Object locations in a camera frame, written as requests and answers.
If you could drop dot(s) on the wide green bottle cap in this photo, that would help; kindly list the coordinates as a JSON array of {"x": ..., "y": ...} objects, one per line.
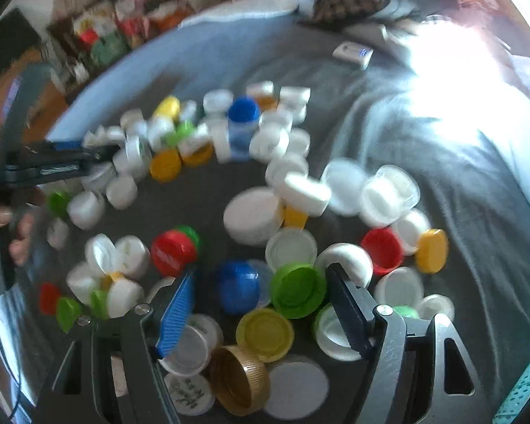
[{"x": 298, "y": 291}]

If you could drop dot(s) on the pile of household clutter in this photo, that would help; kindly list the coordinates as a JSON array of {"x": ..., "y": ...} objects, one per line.
[{"x": 106, "y": 39}]

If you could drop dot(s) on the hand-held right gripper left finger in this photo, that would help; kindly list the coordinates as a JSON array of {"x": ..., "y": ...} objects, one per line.
[{"x": 176, "y": 313}]

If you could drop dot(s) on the pile of mixed bottle caps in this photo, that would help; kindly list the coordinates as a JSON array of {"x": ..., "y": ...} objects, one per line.
[{"x": 256, "y": 221}]

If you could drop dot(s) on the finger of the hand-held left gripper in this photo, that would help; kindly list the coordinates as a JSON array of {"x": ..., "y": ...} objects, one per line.
[
  {"x": 57, "y": 171},
  {"x": 70, "y": 154}
]

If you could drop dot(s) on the small white box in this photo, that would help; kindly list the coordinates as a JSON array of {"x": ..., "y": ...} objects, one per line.
[{"x": 353, "y": 55}]

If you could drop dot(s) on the teal perforated plastic basket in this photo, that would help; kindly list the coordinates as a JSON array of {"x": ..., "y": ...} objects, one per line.
[{"x": 523, "y": 388}]

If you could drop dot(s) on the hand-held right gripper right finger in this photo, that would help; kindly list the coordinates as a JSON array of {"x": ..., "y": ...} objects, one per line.
[{"x": 349, "y": 313}]

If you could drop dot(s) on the person's left hand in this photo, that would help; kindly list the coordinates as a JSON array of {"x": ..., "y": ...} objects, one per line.
[{"x": 2, "y": 218}]

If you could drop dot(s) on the blue bed sheet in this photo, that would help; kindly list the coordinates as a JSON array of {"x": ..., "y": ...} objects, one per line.
[{"x": 424, "y": 163}]

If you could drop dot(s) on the white lace cushion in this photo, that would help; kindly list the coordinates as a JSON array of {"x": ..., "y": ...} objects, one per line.
[{"x": 247, "y": 9}]

